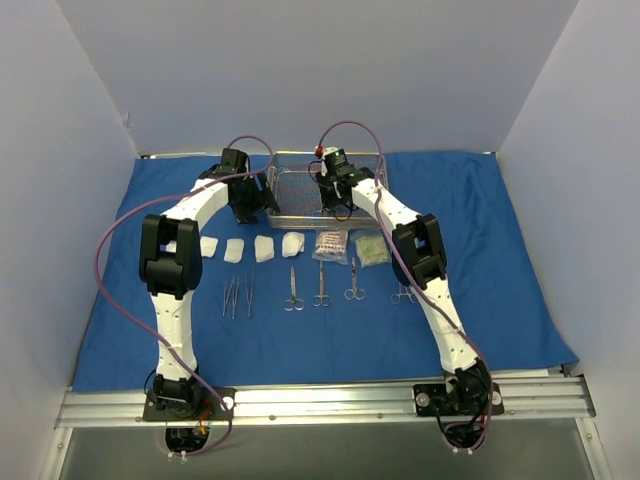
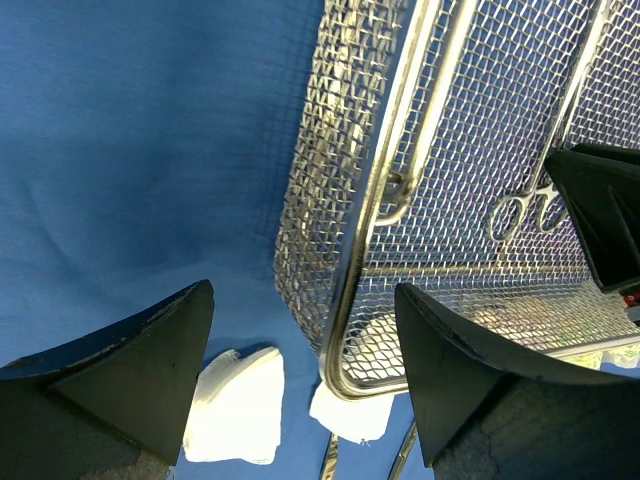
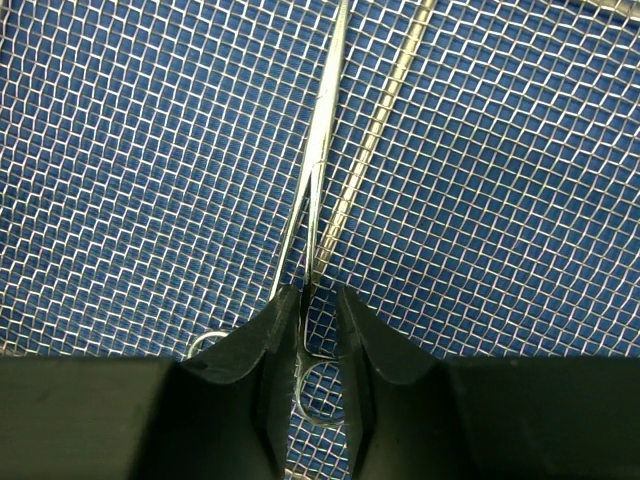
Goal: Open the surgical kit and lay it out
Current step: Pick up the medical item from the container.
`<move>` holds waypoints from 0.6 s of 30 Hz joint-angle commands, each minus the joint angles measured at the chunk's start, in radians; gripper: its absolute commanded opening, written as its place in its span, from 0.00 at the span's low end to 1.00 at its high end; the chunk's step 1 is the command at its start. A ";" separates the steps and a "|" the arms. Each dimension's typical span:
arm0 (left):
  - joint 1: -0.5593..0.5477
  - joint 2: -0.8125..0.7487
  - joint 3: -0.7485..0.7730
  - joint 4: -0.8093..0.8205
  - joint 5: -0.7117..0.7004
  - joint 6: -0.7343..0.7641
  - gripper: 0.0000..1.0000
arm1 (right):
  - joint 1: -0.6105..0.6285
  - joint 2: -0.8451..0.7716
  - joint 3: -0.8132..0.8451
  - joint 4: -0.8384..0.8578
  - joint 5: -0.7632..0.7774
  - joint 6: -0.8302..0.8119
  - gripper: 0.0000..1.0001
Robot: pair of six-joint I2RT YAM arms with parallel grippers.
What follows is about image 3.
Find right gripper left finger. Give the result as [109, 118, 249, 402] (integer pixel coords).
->
[1, 286, 299, 479]

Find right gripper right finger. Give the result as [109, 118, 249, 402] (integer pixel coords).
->
[337, 287, 639, 479]

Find steel forceps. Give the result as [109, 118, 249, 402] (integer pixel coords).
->
[268, 1, 349, 428]

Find steel mesh instrument tray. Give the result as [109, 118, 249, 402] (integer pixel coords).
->
[1, 1, 639, 479]

